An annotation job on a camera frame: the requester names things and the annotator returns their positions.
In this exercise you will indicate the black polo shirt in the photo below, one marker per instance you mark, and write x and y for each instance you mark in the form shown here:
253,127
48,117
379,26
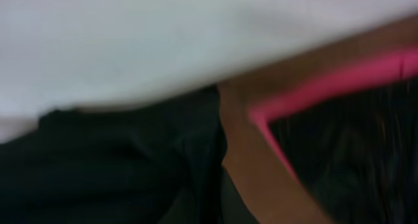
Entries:
159,164

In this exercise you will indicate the red and black patterned garment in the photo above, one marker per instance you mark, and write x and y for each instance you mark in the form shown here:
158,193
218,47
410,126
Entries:
350,138

